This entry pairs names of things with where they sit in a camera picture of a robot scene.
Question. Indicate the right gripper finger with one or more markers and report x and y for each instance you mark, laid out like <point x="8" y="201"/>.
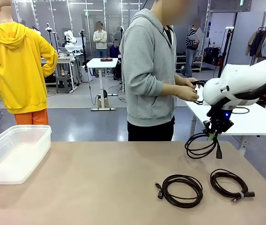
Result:
<point x="211" y="135"/>
<point x="215" y="137"/>

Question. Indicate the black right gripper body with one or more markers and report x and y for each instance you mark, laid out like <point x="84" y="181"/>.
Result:
<point x="222" y="122"/>

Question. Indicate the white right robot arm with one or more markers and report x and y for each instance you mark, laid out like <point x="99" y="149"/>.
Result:
<point x="236" y="77"/>

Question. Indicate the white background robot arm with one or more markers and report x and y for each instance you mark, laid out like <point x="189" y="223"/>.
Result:
<point x="68" y="36"/>

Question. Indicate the person's left forearm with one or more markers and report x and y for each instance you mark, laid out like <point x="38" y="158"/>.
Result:
<point x="179" y="79"/>

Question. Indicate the person's right forearm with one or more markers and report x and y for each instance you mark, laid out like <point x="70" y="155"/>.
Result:
<point x="156" y="90"/>

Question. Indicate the person's right hand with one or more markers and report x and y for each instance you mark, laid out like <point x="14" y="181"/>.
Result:
<point x="189" y="95"/>

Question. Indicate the person's left hand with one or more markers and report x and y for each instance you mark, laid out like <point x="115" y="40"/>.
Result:
<point x="190" y="82"/>

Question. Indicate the white side desk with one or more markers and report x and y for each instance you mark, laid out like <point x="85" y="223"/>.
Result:
<point x="252" y="124"/>

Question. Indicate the shoe rack with shoes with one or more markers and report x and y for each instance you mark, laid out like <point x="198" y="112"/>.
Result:
<point x="197" y="63"/>

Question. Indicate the black bag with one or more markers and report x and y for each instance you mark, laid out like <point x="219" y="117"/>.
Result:
<point x="211" y="55"/>

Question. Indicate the black pole with white top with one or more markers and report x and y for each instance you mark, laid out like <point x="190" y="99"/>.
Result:
<point x="226" y="47"/>

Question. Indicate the person in striped sweater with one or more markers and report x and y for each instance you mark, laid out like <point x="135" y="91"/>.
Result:
<point x="191" y="47"/>

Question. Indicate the beige jacket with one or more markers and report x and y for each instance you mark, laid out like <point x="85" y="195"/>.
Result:
<point x="252" y="43"/>

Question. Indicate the person in grey hoodie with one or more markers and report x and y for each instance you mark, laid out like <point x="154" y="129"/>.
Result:
<point x="147" y="58"/>

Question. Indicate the seated person in purple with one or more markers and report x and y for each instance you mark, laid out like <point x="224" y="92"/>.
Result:
<point x="114" y="50"/>

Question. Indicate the black tray with orange items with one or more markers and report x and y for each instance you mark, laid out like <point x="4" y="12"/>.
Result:
<point x="106" y="59"/>

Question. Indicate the white standing desk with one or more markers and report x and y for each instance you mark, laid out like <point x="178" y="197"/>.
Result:
<point x="100" y="63"/>

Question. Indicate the man in cream sweater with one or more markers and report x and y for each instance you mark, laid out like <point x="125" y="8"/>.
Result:
<point x="100" y="38"/>

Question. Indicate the black tripod stand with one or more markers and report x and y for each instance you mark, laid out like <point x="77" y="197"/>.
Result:
<point x="83" y="47"/>

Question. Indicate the grey step stool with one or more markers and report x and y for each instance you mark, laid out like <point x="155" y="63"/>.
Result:
<point x="63" y="82"/>

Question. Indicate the white workbench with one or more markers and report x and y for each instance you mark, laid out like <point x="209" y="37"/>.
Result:
<point x="65" y="59"/>

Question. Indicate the orange shorts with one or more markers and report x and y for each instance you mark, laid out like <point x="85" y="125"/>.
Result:
<point x="32" y="117"/>

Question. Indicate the black stand with white head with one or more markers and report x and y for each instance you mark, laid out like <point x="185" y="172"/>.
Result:
<point x="48" y="28"/>

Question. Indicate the translucent plastic storage container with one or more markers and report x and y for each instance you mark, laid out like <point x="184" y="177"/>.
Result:
<point x="13" y="154"/>

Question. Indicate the yellow hoodie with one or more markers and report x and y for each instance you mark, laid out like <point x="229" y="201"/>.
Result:
<point x="18" y="70"/>

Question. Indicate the pale mannequin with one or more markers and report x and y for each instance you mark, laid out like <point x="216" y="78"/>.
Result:
<point x="3" y="11"/>

